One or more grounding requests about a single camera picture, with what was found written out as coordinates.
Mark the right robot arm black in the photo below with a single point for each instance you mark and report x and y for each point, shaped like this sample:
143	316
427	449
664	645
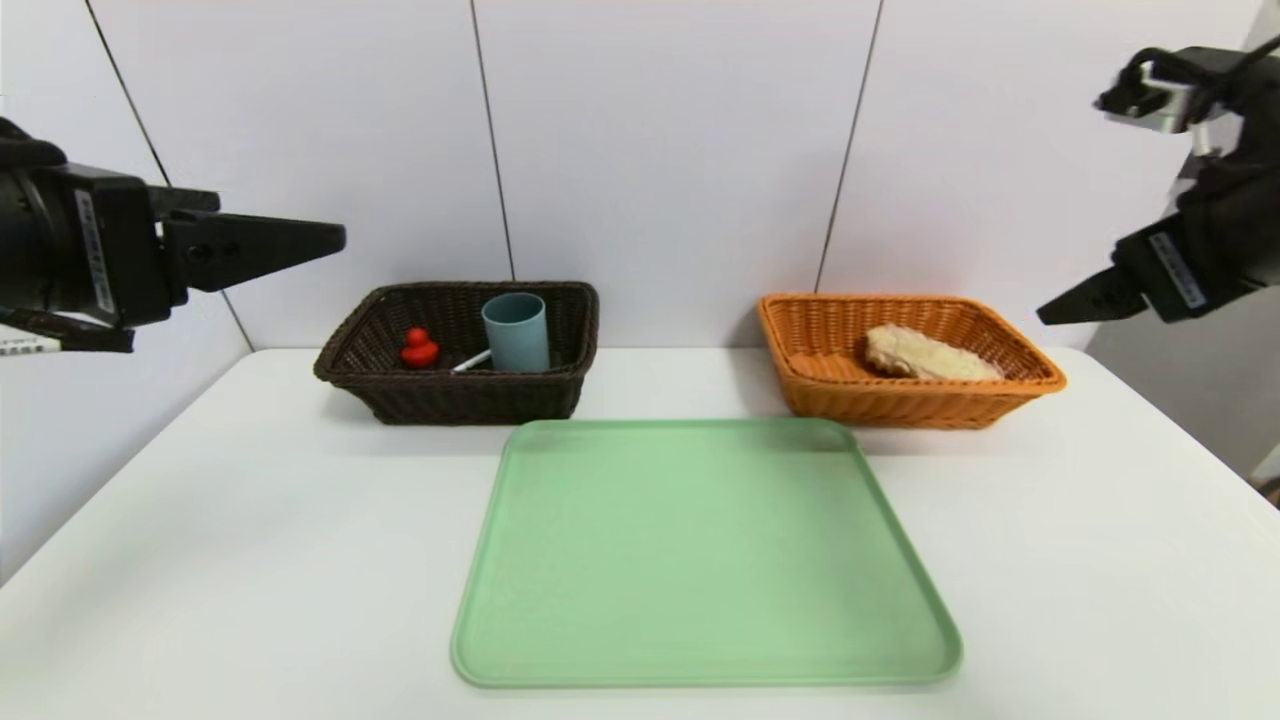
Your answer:
1245	130

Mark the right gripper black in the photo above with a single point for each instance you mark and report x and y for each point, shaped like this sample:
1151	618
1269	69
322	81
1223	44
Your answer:
1168	266

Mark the marbled brown bread loaf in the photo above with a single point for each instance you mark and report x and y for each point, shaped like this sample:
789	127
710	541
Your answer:
925	355

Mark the blue-grey plastic cup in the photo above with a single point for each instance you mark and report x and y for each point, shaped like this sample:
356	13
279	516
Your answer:
517	335

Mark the dark brown wicker basket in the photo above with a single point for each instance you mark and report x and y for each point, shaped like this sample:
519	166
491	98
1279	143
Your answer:
460	400

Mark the orange wicker basket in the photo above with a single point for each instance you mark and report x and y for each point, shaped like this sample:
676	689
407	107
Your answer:
900	405

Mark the red rubber duck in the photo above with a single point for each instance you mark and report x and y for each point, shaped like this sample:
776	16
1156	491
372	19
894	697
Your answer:
419	349

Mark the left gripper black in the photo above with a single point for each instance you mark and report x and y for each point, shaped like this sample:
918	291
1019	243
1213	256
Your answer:
112	248

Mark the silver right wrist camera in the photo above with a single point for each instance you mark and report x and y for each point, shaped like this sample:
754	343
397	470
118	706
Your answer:
1160	100

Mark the white marker pen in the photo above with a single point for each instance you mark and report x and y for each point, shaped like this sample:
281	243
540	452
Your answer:
472	362

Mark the green plastic tray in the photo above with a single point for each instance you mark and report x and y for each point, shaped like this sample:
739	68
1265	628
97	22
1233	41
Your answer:
700	560

